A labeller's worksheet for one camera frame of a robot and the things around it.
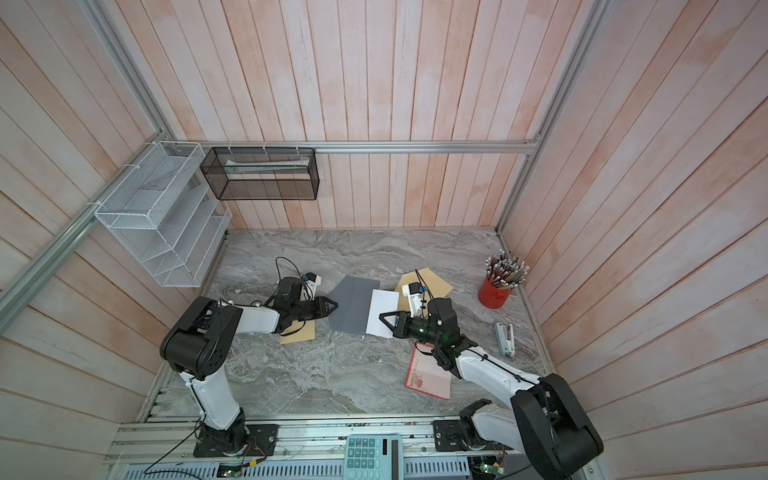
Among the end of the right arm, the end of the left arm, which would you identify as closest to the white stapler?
the end of the right arm

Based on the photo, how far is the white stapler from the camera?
880 mm

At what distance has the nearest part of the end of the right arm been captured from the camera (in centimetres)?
65

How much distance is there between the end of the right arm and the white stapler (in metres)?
0.28
